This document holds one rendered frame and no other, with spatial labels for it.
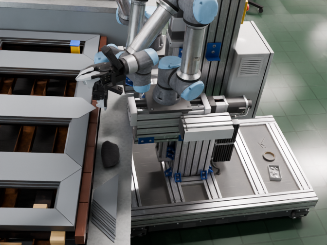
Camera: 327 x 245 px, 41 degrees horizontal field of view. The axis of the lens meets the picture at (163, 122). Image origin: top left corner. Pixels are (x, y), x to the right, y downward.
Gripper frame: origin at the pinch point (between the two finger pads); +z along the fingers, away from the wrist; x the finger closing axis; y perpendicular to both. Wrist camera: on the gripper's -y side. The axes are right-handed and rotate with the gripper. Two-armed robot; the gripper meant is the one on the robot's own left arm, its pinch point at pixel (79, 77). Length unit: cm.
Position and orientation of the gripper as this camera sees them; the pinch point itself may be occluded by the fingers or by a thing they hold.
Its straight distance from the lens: 171.4
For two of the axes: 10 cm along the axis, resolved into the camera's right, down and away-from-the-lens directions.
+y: 0.0, 8.1, 5.9
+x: -6.0, -4.7, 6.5
